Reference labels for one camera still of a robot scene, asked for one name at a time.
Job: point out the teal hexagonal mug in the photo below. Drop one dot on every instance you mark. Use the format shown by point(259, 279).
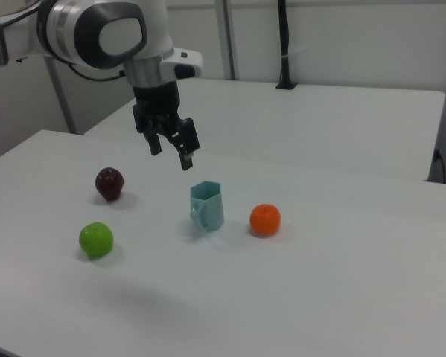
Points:
point(207, 210)

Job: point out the grey metal partition post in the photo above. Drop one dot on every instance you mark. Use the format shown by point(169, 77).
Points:
point(60, 100)

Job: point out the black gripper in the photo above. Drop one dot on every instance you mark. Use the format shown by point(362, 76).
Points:
point(156, 104)

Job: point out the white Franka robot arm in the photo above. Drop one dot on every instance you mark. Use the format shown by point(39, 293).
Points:
point(59, 29)

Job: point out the green apple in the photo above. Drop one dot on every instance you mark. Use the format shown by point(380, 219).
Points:
point(96, 240)

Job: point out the white background table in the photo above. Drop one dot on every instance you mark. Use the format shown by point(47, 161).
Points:
point(301, 122)

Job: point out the orange mandarin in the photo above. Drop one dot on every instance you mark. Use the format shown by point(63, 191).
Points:
point(265, 219)

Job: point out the black pole with base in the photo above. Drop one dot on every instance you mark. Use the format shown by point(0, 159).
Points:
point(285, 44)

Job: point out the dark red apple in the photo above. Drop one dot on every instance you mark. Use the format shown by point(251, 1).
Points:
point(109, 183)

